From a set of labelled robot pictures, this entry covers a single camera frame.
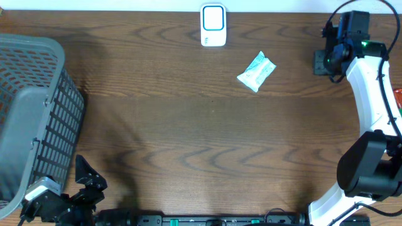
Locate white wet wipes pack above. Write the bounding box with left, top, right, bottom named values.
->
left=237, top=51, right=276, bottom=92

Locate red Top chocolate bar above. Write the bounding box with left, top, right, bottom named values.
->
left=393, top=89, right=402, bottom=109

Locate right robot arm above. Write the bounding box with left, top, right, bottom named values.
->
left=308, top=11, right=401, bottom=225

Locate white barcode scanner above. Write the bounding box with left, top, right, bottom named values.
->
left=200, top=3, right=227, bottom=47

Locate grey plastic shopping basket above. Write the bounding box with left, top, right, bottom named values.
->
left=1, top=34, right=85, bottom=218

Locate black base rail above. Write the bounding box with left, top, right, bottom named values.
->
left=94, top=208, right=308, bottom=226

